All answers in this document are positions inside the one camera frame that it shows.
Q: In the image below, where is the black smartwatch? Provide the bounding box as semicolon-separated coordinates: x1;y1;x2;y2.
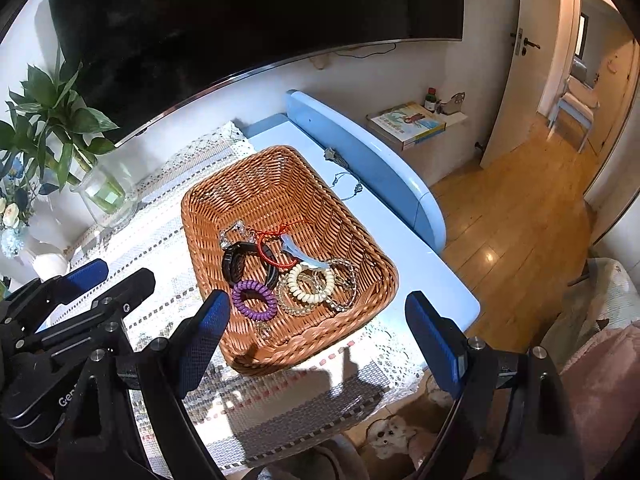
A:
221;242;280;289

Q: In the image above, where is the small metal earring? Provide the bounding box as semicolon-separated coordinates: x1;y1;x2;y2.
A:
218;220;255;250

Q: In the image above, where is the purple spiral hair tie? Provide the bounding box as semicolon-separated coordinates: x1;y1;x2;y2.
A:
231;278;279;322

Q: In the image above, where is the red string bracelet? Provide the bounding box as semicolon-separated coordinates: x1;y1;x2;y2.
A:
246;219;306;270

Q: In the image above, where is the clear yellowish spiral hair tie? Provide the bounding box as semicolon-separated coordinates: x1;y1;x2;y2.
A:
275;274;331;319

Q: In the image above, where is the light blue hair clip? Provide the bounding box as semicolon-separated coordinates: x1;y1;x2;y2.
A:
280;233;330;270

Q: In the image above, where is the cream spiral hair tie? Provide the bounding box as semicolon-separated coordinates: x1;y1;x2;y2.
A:
286;261;336;305

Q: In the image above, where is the white ribbed vase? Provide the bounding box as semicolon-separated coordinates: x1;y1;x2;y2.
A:
32;252;70;281

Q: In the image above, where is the glass vase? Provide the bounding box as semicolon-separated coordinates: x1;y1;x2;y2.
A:
72;162;138;229

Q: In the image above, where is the blue and white flower bouquet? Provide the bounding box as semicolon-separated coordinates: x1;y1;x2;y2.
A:
1;154;58;259

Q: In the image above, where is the pink blanket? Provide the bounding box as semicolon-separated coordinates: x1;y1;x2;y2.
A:
541;258;639;479

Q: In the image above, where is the striped woven table mat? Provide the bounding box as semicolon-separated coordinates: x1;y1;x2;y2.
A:
101;124;424;472

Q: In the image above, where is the white stuffed toy dog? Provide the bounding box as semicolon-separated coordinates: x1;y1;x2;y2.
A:
366;415;418;460

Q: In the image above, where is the green leafy plant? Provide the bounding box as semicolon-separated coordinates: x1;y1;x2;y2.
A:
1;61;118;190

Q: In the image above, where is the brown wicker basket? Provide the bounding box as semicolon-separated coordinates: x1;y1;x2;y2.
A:
181;145;399;376

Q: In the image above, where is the black television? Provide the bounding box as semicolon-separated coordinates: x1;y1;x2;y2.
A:
49;0;464;142

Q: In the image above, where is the colourful book on shelf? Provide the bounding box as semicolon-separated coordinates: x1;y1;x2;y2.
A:
366;102;446;152

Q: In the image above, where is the blue chair in hallway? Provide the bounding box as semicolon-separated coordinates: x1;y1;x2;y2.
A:
548;76;600;153

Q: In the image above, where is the white door with handle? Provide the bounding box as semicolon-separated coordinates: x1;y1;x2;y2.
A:
480;0;560;169

